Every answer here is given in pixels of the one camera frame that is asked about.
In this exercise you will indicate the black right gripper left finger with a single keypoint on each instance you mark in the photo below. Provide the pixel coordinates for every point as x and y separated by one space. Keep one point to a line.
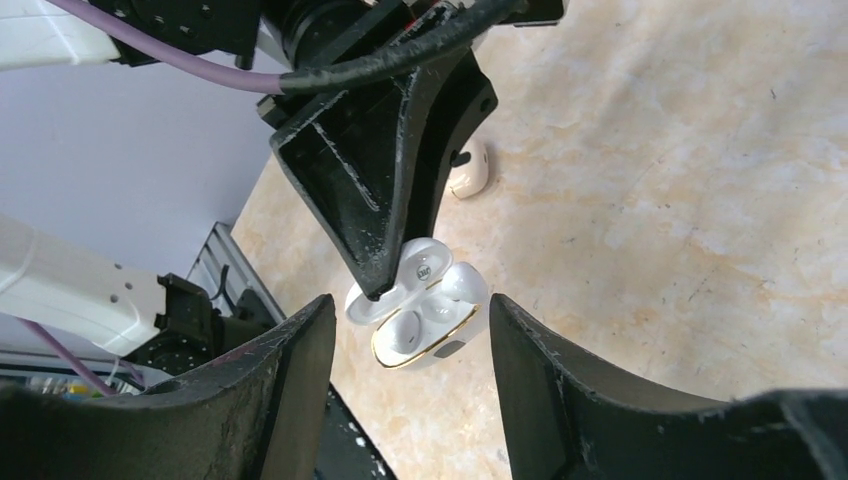
253 413

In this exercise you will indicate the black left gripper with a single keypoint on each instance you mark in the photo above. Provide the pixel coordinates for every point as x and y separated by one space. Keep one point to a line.
352 86

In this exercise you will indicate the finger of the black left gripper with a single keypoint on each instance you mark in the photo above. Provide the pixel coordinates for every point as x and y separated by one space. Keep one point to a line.
467 98

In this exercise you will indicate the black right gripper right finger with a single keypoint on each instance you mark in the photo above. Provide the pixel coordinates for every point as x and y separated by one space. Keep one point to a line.
569 414

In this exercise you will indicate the beige charging case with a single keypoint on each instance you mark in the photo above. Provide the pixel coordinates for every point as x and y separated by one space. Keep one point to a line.
470 171

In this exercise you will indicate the white earbud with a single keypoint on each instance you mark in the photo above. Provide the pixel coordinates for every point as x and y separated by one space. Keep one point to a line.
463 282
402 334

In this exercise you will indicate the aluminium frame rail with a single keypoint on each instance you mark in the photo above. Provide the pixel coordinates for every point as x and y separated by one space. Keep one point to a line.
234 287

